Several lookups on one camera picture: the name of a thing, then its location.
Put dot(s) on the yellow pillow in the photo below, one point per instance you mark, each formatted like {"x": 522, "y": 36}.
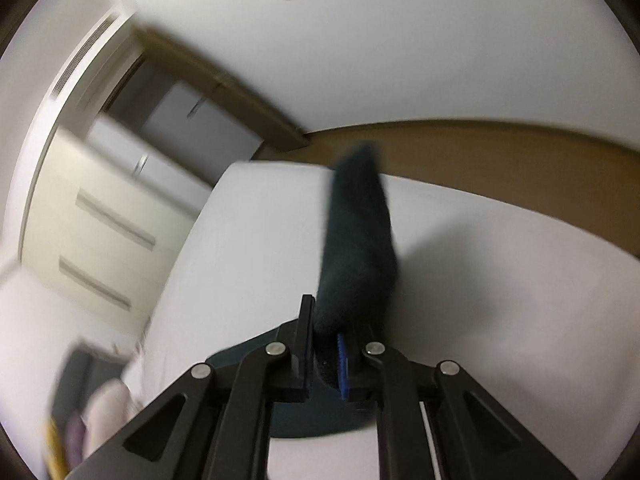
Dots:
{"x": 56, "y": 450}

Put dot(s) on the cream wardrobe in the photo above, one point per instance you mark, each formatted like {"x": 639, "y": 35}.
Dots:
{"x": 100, "y": 185}

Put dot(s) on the grey door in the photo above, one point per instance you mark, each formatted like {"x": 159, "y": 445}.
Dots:
{"x": 200, "y": 120}

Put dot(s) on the purple pillow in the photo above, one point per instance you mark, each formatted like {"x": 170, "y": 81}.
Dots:
{"x": 75, "y": 437}

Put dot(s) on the dark teal fleece garment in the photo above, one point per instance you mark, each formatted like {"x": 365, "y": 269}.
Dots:
{"x": 360, "y": 235}

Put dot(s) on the white puffer jacket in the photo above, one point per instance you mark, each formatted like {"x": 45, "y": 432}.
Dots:
{"x": 112, "y": 415}

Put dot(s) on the white bed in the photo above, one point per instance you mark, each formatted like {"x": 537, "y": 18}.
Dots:
{"x": 500, "y": 285}

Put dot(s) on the white air vent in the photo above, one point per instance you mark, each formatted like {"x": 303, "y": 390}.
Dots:
{"x": 82, "y": 57}

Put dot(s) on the grey sofa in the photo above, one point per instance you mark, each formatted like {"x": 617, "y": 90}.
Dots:
{"x": 80, "y": 375}

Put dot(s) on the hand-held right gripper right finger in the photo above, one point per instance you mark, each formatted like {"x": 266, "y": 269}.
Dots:
{"x": 343, "y": 367}

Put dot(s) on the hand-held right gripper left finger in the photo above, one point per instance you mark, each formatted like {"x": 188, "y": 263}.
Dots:
{"x": 306, "y": 345}

